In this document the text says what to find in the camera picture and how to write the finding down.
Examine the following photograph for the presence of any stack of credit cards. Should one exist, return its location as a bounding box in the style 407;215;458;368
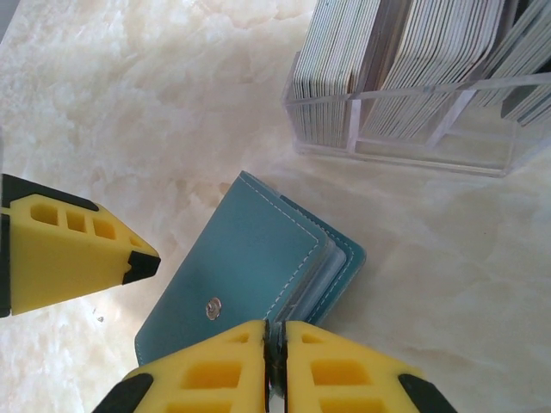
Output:
363;0;507;139
475;0;551;126
294;0;384;148

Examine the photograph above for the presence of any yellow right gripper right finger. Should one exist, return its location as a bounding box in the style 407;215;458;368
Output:
274;320;460;413

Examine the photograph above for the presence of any striped grey white box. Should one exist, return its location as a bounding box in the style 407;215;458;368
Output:
282;0;551;179

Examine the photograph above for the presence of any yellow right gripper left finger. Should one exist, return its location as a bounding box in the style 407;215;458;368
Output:
88;320;276;413

